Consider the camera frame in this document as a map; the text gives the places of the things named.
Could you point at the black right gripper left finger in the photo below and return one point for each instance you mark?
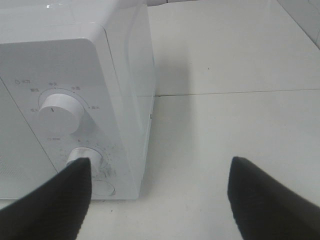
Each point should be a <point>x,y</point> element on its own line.
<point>55,210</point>

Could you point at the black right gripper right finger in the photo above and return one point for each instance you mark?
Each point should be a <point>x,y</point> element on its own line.
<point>265,209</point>

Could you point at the white microwave door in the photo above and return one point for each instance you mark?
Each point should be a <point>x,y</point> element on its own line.
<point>24,165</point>

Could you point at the upper white power knob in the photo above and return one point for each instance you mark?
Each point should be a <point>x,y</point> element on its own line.
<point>61,114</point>

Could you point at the round white door button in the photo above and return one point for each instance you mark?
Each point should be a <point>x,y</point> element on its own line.
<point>102,188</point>

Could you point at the white timer knob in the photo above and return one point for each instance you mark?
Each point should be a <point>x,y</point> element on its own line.
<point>94,157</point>

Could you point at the white microwave oven body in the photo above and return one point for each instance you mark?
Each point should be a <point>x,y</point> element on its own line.
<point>99,52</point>

